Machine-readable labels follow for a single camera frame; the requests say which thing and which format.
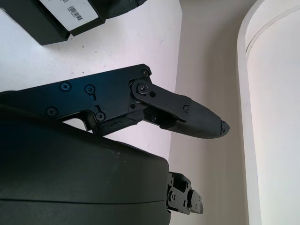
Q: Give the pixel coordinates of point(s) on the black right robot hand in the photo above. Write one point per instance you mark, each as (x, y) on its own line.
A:
(70, 175)

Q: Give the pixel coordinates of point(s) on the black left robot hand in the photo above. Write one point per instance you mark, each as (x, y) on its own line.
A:
(119, 5)

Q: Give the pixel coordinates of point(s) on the black box base with insert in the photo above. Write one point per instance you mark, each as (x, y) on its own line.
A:
(47, 37)

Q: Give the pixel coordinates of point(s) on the black RealSense box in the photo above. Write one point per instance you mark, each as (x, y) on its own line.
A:
(77, 14)

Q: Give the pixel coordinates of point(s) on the white round column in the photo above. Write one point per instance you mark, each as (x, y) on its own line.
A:
(272, 117)

